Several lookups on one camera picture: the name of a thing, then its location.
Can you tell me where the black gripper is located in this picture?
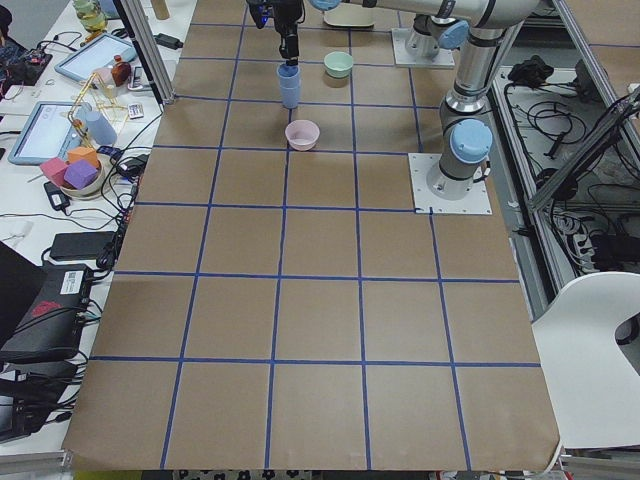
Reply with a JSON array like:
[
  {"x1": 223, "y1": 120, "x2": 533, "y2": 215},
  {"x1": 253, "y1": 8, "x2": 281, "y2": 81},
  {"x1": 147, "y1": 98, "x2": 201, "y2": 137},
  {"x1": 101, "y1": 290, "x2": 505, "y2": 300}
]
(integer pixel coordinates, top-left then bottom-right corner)
[{"x1": 272, "y1": 0, "x2": 303, "y2": 66}]

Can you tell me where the blue cup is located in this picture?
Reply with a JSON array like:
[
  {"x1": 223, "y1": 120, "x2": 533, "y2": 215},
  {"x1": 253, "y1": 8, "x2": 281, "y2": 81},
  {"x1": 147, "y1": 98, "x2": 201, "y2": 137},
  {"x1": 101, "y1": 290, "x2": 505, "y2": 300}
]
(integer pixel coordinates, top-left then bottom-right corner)
[
  {"x1": 276, "y1": 63, "x2": 301, "y2": 89},
  {"x1": 280, "y1": 84, "x2": 301, "y2": 110}
]

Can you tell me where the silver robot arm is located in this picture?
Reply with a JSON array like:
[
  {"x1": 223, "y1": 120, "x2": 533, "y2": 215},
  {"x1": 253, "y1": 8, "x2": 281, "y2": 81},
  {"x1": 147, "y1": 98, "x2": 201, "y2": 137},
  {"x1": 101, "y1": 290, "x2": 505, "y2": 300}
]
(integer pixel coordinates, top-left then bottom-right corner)
[
  {"x1": 247, "y1": 0, "x2": 538, "y2": 66},
  {"x1": 435, "y1": 28, "x2": 501, "y2": 200}
]

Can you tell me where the mint green bowl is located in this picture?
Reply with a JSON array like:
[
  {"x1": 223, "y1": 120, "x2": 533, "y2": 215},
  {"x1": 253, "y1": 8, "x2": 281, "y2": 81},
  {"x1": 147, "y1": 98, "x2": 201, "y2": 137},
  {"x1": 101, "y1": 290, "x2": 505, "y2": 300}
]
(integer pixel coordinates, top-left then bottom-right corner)
[{"x1": 323, "y1": 51, "x2": 354, "y2": 79}]

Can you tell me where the pink bowl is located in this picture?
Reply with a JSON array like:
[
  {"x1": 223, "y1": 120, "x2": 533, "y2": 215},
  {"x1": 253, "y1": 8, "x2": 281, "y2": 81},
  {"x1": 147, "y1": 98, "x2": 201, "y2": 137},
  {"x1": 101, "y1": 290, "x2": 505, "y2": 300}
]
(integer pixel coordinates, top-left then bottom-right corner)
[{"x1": 285, "y1": 119, "x2": 320, "y2": 151}]

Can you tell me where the teach pendant tablet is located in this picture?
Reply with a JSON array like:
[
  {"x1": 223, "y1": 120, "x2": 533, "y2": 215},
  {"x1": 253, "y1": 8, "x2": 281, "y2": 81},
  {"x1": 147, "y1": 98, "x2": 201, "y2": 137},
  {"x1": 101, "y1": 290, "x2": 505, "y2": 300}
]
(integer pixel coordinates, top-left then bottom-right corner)
[
  {"x1": 54, "y1": 33, "x2": 137, "y2": 81},
  {"x1": 8, "y1": 101, "x2": 81, "y2": 165}
]

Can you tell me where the bowl of foam cubes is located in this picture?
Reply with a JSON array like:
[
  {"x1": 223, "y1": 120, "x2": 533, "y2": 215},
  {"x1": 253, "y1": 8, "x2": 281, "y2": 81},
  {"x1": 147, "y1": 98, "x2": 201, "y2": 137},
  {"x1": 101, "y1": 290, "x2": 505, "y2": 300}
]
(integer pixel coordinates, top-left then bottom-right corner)
[{"x1": 40, "y1": 146, "x2": 106, "y2": 199}]

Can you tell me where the black power adapter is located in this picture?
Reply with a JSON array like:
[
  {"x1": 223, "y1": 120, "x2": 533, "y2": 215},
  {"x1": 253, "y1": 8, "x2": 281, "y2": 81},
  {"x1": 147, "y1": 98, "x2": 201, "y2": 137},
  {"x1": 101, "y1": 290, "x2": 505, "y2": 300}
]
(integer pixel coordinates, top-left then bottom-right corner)
[{"x1": 49, "y1": 231, "x2": 115, "y2": 261}]

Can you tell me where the white chair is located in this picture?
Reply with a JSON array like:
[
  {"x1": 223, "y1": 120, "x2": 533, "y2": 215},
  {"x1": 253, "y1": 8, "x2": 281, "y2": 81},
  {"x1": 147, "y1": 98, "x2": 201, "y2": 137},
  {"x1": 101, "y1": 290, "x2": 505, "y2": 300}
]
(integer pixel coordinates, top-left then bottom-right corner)
[{"x1": 533, "y1": 272, "x2": 639, "y2": 449}]

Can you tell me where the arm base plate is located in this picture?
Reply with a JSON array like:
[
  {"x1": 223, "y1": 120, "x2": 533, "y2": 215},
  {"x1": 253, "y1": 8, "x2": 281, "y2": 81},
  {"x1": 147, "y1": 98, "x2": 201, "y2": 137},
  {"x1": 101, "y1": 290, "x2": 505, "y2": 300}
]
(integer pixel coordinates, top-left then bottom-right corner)
[
  {"x1": 408, "y1": 153, "x2": 492, "y2": 215},
  {"x1": 392, "y1": 28, "x2": 455, "y2": 70}
]

